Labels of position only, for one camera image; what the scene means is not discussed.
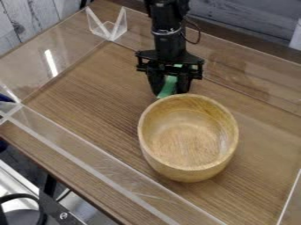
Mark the black metal bracket with bolt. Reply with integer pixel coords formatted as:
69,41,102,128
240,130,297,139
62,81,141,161
39,192,87,225

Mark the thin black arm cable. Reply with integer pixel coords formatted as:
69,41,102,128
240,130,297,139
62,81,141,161
182,17,203,46

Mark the clear acrylic table enclosure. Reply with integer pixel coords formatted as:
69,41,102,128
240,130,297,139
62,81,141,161
0,0,301,225

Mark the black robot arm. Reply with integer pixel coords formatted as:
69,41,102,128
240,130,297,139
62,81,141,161
136,0,205,96

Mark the green rectangular block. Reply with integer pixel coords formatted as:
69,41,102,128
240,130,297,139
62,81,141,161
157,64,198,98

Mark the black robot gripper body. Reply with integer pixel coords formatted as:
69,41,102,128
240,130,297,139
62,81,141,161
136,28,205,79

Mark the black cable loop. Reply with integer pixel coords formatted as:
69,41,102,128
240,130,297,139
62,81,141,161
0,192,46,225

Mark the clear acrylic corner bracket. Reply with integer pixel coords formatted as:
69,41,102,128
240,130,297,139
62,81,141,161
85,7,129,41

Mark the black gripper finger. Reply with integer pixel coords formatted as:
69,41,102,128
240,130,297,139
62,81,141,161
148,70,165,95
177,73,192,94

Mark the brown wooden bowl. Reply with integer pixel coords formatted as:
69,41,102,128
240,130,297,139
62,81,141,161
138,94,239,183

